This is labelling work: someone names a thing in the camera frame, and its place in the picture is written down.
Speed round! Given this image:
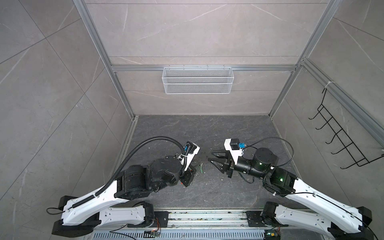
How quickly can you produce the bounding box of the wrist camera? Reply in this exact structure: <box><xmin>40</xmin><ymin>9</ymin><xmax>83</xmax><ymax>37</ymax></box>
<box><xmin>177</xmin><ymin>141</ymin><xmax>200</xmax><ymax>172</ymax></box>
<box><xmin>224</xmin><ymin>139</ymin><xmax>246</xmax><ymax>165</ymax></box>

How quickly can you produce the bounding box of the black wire hook rack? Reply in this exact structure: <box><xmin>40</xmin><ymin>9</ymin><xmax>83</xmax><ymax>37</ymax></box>
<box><xmin>308</xmin><ymin>88</ymin><xmax>384</xmax><ymax>170</ymax></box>

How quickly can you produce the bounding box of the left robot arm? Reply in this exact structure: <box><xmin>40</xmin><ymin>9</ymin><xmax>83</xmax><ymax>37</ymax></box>
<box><xmin>52</xmin><ymin>136</ymin><xmax>200</xmax><ymax>238</ymax></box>

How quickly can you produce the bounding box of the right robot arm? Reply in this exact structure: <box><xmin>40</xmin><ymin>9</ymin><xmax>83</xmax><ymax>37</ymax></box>
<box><xmin>209</xmin><ymin>139</ymin><xmax>377</xmax><ymax>240</ymax></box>

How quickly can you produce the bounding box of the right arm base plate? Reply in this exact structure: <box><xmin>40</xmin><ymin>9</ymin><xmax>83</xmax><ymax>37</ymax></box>
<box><xmin>246</xmin><ymin>211</ymin><xmax>288</xmax><ymax>228</ymax></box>

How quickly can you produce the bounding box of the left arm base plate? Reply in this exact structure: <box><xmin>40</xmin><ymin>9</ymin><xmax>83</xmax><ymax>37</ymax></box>
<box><xmin>151</xmin><ymin>211</ymin><xmax>170</xmax><ymax>228</ymax></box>

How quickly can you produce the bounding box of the metal keyring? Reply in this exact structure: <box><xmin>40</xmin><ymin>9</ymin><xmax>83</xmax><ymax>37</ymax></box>
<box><xmin>191</xmin><ymin>160</ymin><xmax>202</xmax><ymax>169</ymax></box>

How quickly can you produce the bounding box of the white wire mesh basket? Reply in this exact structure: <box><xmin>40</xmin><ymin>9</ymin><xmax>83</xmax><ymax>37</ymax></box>
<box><xmin>162</xmin><ymin>67</ymin><xmax>235</xmax><ymax>95</ymax></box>

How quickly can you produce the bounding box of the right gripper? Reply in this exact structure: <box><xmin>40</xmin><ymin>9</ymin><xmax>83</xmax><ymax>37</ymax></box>
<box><xmin>209</xmin><ymin>147</ymin><xmax>268</xmax><ymax>181</ymax></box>

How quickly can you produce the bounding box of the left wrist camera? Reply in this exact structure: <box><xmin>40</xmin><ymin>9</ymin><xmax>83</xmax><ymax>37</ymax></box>
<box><xmin>177</xmin><ymin>141</ymin><xmax>200</xmax><ymax>172</ymax></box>

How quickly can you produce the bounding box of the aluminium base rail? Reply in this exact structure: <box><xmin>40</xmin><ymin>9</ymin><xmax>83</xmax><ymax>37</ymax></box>
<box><xmin>80</xmin><ymin>208</ymin><xmax>334</xmax><ymax>232</ymax></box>

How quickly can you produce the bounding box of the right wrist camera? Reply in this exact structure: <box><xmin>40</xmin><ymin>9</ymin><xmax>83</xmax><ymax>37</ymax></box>
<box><xmin>224</xmin><ymin>139</ymin><xmax>246</xmax><ymax>165</ymax></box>

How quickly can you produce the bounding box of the slotted cable duct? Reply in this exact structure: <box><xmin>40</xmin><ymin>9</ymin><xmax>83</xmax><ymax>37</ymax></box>
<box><xmin>92</xmin><ymin>229</ymin><xmax>265</xmax><ymax>240</ymax></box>

